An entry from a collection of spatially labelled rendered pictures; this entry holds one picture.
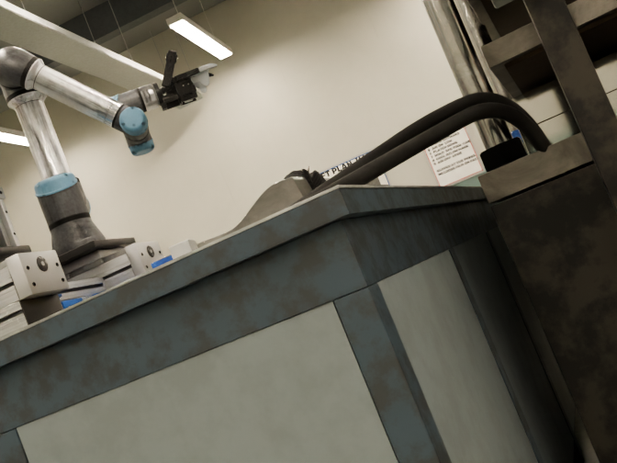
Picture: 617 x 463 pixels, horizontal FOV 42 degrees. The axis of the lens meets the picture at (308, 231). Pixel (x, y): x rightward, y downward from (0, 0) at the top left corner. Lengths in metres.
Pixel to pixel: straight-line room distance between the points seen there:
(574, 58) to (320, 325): 0.69
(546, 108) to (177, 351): 1.29
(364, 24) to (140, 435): 8.43
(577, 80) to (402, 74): 7.79
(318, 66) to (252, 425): 8.42
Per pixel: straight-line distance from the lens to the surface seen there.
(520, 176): 1.64
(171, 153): 9.76
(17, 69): 2.41
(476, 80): 1.70
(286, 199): 1.66
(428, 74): 9.18
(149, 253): 2.19
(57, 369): 1.21
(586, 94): 1.45
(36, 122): 2.50
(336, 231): 1.00
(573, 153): 1.63
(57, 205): 2.28
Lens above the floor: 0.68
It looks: 4 degrees up
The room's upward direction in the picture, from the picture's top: 22 degrees counter-clockwise
